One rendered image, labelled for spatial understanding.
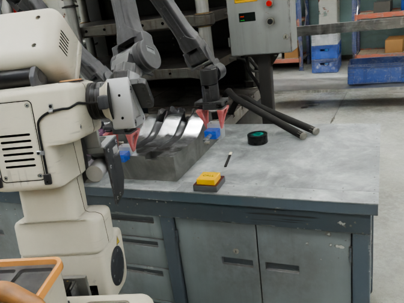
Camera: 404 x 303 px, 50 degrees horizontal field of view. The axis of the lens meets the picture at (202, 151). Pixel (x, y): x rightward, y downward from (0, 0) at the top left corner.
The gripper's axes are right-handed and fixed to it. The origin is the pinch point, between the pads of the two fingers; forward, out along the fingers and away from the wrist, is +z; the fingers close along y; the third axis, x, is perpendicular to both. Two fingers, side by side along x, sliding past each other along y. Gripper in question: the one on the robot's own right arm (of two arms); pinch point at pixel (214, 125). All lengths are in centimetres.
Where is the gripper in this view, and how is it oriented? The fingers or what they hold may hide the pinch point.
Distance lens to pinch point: 146.7
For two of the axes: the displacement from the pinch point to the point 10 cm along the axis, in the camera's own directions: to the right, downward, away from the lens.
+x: -3.7, 3.5, -8.6
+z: 1.2, 9.4, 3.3
